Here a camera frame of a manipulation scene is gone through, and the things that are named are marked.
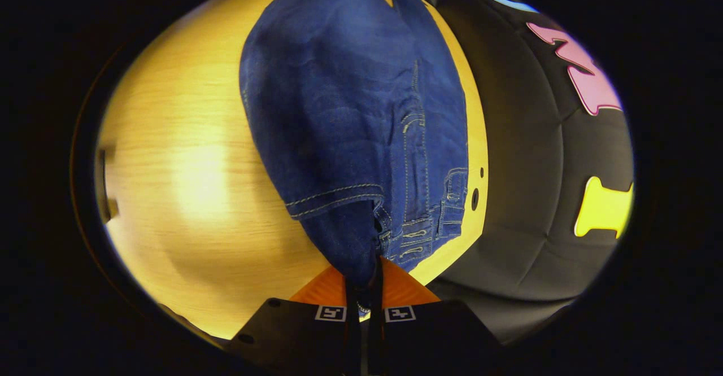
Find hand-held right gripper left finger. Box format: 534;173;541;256
226;266;362;376

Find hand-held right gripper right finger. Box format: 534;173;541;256
367;256;503;376

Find black backdrop cloth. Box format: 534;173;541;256
373;0;636;346

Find blue denim jeans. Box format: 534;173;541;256
239;0;469;312

